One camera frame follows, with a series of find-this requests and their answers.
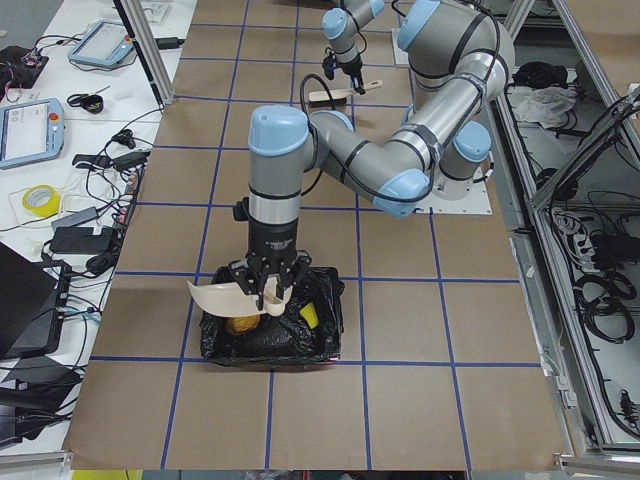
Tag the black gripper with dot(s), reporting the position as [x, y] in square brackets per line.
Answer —
[273, 240]
[351, 68]

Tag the beige hand brush black bristles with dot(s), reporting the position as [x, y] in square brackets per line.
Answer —
[340, 96]

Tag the beige plastic dustpan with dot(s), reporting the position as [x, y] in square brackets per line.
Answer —
[228, 299]

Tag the bright yellow trash piece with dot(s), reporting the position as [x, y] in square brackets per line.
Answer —
[309, 314]

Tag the orange yellow trash piece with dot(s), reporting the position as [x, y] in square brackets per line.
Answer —
[237, 326]

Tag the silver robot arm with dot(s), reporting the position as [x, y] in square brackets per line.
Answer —
[340, 27]
[460, 59]

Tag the bin with black bag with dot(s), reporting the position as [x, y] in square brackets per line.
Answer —
[286, 339]

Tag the white crumpled cloth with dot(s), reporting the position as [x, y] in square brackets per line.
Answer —
[548, 107]

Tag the black power adapter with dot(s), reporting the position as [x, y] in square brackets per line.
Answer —
[81, 240]

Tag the black laptop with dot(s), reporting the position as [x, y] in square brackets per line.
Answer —
[33, 295]

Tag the yellow tape roll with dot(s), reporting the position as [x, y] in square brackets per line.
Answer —
[42, 201]

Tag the far blue teach pendant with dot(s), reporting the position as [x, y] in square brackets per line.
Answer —
[105, 46]

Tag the blue teach pendant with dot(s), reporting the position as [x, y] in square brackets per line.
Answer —
[105, 46]
[31, 132]

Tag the near blue teach pendant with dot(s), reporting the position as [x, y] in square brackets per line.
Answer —
[31, 132]

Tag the black electronics board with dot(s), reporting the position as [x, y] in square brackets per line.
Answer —
[21, 67]

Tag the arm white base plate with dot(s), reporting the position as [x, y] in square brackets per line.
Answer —
[465, 197]
[401, 58]

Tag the aluminium frame post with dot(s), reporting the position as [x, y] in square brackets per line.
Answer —
[135, 22]

